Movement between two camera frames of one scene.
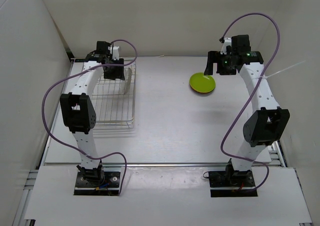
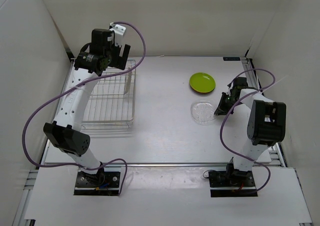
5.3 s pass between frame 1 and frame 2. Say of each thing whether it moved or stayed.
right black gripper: moved
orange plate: stayed
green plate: stayed
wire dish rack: stayed
